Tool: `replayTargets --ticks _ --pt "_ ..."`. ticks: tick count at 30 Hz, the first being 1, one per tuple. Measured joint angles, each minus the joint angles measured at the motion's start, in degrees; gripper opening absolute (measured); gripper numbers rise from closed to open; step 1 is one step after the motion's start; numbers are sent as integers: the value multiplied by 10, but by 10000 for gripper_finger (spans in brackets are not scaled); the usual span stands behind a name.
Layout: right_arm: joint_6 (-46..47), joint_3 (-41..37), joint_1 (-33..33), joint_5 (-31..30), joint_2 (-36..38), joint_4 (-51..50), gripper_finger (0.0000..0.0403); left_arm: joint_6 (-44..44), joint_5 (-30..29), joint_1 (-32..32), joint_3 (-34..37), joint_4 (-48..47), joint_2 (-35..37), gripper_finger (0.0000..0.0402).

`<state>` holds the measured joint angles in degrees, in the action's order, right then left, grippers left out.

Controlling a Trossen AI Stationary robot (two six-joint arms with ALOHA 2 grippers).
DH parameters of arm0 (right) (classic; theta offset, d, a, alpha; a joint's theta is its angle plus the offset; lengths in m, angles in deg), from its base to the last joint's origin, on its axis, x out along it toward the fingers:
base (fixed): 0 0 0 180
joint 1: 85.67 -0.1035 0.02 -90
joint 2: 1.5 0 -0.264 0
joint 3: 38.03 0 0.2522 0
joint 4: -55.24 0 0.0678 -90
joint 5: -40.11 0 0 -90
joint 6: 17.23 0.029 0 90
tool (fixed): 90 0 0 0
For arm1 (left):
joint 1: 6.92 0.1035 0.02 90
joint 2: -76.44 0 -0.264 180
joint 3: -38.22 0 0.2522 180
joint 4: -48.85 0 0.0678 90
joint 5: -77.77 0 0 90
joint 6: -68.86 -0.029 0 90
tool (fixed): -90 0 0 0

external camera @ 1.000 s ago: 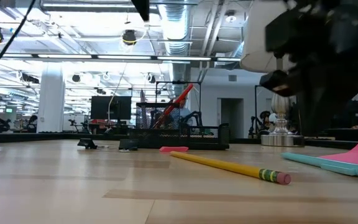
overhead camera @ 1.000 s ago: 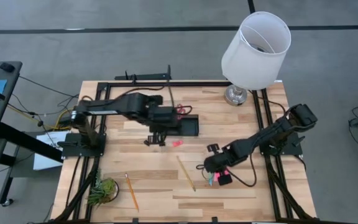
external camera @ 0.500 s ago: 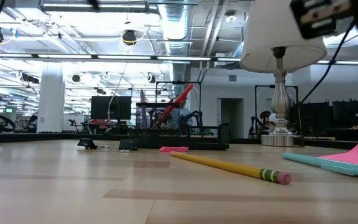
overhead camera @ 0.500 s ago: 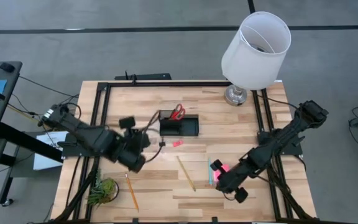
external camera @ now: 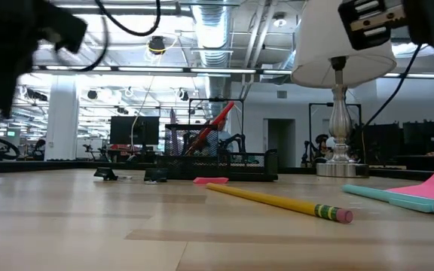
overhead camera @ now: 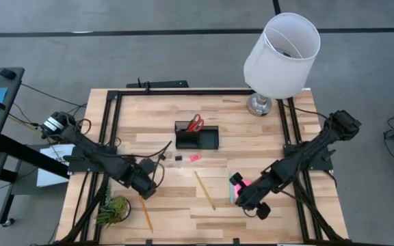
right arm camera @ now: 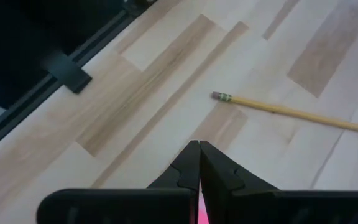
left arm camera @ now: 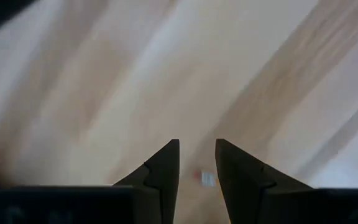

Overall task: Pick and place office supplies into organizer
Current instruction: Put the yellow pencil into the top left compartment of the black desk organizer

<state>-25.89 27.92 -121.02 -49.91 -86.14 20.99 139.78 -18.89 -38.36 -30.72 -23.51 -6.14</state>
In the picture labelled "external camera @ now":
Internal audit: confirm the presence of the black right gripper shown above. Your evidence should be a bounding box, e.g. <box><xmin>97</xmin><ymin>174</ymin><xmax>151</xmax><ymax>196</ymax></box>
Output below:
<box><xmin>337</xmin><ymin>0</ymin><xmax>434</xmax><ymax>67</ymax></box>

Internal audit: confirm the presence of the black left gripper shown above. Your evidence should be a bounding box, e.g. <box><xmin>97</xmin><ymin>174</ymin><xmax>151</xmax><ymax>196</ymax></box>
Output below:
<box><xmin>0</xmin><ymin>0</ymin><xmax>88</xmax><ymax>118</ymax></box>

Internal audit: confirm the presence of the teal pen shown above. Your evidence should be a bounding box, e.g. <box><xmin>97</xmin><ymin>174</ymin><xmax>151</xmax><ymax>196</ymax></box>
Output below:
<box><xmin>340</xmin><ymin>184</ymin><xmax>434</xmax><ymax>216</ymax></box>

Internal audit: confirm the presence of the red pen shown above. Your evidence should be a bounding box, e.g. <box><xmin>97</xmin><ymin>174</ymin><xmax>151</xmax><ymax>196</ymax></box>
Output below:
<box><xmin>185</xmin><ymin>100</ymin><xmax>236</xmax><ymax>156</ymax></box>

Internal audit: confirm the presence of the pink eraser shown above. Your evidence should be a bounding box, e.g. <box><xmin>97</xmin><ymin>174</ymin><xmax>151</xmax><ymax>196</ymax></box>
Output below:
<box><xmin>192</xmin><ymin>176</ymin><xmax>230</xmax><ymax>185</ymax></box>

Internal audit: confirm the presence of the yellow pencil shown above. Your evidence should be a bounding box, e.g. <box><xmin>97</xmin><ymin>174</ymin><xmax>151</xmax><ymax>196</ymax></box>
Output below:
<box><xmin>206</xmin><ymin>182</ymin><xmax>354</xmax><ymax>225</ymax></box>

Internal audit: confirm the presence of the black mesh desk organizer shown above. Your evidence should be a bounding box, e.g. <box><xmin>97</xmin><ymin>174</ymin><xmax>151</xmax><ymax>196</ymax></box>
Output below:
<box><xmin>155</xmin><ymin>123</ymin><xmax>279</xmax><ymax>183</ymax></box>

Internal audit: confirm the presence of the white building column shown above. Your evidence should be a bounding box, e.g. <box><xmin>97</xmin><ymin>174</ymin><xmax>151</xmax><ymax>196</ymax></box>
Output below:
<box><xmin>44</xmin><ymin>75</ymin><xmax>79</xmax><ymax>162</ymax></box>

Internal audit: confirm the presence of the person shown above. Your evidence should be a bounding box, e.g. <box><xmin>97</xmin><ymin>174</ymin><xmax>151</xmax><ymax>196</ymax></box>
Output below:
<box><xmin>216</xmin><ymin>120</ymin><xmax>237</xmax><ymax>152</ymax></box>
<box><xmin>32</xmin><ymin>139</ymin><xmax>47</xmax><ymax>161</ymax></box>
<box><xmin>313</xmin><ymin>134</ymin><xmax>335</xmax><ymax>163</ymax></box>

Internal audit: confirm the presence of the black background monitor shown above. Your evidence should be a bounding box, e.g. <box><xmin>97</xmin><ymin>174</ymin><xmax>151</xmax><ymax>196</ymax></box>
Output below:
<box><xmin>110</xmin><ymin>115</ymin><xmax>160</xmax><ymax>146</ymax></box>
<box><xmin>362</xmin><ymin>122</ymin><xmax>401</xmax><ymax>165</ymax></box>
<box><xmin>402</xmin><ymin>120</ymin><xmax>434</xmax><ymax>156</ymax></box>

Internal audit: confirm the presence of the silver table lamp white shade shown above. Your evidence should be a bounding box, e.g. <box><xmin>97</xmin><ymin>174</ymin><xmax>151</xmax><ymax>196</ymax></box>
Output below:
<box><xmin>290</xmin><ymin>0</ymin><xmax>398</xmax><ymax>178</ymax></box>

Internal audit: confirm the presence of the black background desk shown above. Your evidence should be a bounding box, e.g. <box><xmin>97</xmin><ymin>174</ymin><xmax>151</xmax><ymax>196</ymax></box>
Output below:
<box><xmin>394</xmin><ymin>153</ymin><xmax>434</xmax><ymax>173</ymax></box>

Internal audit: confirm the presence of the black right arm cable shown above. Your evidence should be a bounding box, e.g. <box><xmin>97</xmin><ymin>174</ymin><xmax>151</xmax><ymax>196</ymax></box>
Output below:
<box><xmin>362</xmin><ymin>43</ymin><xmax>424</xmax><ymax>129</ymax></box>

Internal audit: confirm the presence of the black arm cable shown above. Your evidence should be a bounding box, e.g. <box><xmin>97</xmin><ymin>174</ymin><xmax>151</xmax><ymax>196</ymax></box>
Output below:
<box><xmin>53</xmin><ymin>0</ymin><xmax>162</xmax><ymax>73</ymax></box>
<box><xmin>362</xmin><ymin>43</ymin><xmax>424</xmax><ymax>129</ymax></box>

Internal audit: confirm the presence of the black aluminium table frame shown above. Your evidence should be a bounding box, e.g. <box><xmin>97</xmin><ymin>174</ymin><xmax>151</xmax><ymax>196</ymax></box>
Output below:
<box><xmin>0</xmin><ymin>160</ymin><xmax>434</xmax><ymax>181</ymax></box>

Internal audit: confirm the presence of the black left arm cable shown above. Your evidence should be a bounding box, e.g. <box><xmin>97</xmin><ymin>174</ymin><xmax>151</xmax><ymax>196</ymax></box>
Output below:
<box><xmin>53</xmin><ymin>0</ymin><xmax>162</xmax><ymax>73</ymax></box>

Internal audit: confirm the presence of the black overhead camera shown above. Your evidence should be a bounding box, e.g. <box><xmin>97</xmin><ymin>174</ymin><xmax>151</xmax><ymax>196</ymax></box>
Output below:
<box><xmin>148</xmin><ymin>35</ymin><xmax>167</xmax><ymax>56</ymax></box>

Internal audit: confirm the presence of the silver ventilation duct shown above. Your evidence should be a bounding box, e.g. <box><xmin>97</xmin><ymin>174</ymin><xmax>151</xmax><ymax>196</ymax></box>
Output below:
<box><xmin>192</xmin><ymin>0</ymin><xmax>234</xmax><ymax>116</ymax></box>

